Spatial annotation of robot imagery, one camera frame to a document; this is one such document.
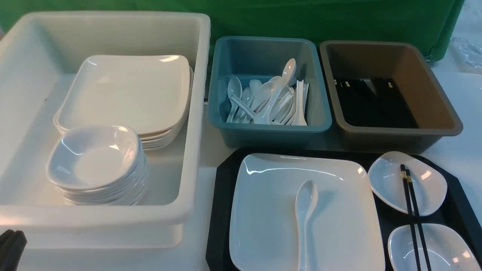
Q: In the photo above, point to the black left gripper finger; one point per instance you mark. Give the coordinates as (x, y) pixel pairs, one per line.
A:
(12, 245)

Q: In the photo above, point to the large white square plate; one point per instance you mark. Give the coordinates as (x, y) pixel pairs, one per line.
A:
(343, 233)

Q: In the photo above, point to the white ceramic soup spoon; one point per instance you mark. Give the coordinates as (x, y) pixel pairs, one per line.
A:
(305, 204)

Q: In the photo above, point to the black chopstick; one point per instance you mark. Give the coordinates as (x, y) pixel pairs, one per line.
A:
(410, 214)
(415, 213)

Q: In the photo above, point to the small white dish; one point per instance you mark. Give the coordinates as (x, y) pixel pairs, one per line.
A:
(386, 181)
(446, 249)

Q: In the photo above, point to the stack of small white bowls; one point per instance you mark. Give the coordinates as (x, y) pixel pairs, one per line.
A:
(99, 166)

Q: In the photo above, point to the large white plastic tub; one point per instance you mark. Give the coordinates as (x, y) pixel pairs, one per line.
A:
(33, 87)

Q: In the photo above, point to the stack of white square plates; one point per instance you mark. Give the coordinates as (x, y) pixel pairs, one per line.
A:
(149, 94)

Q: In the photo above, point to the pile of white spoons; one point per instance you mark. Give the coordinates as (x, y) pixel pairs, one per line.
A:
(279, 101)

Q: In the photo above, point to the teal plastic bin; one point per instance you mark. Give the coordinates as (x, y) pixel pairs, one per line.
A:
(263, 58)

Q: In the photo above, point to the brown plastic bin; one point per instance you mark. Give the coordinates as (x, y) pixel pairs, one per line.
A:
(419, 86)

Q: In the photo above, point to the pile of black chopsticks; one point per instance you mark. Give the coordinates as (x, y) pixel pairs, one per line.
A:
(375, 102)

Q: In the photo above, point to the black serving tray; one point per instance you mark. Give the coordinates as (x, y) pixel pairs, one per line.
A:
(455, 212)

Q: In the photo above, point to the green backdrop cloth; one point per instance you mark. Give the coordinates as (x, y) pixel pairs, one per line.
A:
(339, 19)

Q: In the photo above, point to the clear plastic sheet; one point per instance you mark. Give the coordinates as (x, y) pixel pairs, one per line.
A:
(468, 54)

